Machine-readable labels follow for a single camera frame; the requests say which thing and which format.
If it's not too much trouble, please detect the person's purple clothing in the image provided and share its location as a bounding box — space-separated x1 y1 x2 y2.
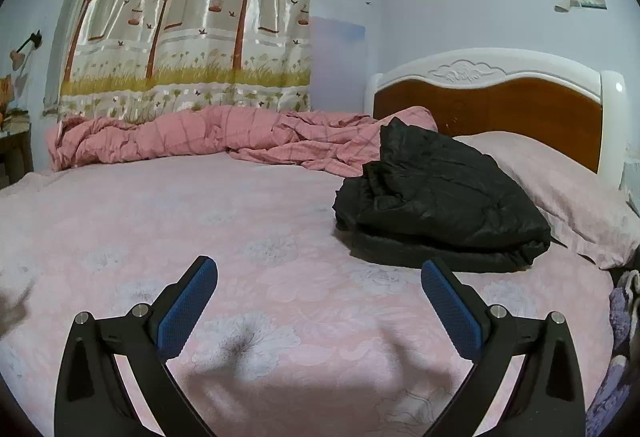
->
585 269 640 437

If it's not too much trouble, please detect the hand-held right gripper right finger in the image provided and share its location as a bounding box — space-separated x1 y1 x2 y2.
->
421 258 586 437

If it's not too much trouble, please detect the pink pillow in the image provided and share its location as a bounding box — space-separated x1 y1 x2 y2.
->
450 131 640 270

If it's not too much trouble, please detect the wooden side table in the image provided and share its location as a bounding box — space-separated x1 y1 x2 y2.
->
0 127 35 190

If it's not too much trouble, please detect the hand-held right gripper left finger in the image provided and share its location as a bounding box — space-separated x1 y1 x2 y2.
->
54 255 219 437

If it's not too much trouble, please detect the stack of papers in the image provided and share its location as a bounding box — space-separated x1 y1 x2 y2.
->
0 107 31 130

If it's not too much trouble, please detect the tree print curtain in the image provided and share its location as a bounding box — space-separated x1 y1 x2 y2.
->
59 0 315 123

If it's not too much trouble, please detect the pink wall lamp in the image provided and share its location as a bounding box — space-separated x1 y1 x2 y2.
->
10 31 43 70

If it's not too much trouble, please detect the bed with pink sheet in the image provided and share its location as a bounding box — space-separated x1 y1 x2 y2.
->
0 152 618 437

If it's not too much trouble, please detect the white and brown headboard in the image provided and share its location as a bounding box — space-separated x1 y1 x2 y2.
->
364 48 627 190

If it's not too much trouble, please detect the black padded coat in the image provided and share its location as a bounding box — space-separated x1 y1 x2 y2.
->
332 117 552 274

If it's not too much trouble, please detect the pink quilt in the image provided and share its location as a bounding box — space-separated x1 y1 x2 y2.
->
46 106 438 178

